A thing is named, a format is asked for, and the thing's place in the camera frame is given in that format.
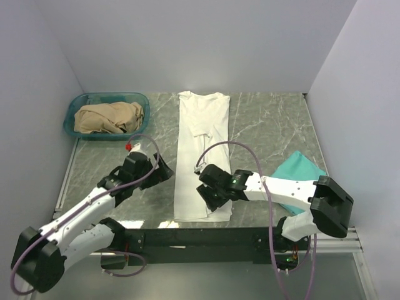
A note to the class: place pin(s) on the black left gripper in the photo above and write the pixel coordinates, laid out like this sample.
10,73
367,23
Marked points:
161,173

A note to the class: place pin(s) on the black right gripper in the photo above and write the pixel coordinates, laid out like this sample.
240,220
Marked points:
204,190

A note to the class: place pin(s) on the white printed t-shirt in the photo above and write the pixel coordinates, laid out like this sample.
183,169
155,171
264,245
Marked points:
203,121

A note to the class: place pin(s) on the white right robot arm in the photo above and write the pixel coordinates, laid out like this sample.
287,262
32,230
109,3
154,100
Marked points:
326,207

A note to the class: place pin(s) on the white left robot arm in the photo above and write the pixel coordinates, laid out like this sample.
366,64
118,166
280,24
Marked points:
42,256

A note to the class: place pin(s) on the beige t-shirt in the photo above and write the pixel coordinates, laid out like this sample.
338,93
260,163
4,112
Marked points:
114,118

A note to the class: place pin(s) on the teal plastic basket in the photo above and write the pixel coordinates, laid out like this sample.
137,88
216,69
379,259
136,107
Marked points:
108,98

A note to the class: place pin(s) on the folded teal t-shirt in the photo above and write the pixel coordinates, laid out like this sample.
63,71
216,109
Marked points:
299,168

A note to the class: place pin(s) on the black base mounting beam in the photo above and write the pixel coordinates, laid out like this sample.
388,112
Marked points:
190,245

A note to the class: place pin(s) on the aluminium rail frame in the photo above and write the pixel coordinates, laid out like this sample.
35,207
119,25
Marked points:
283,252

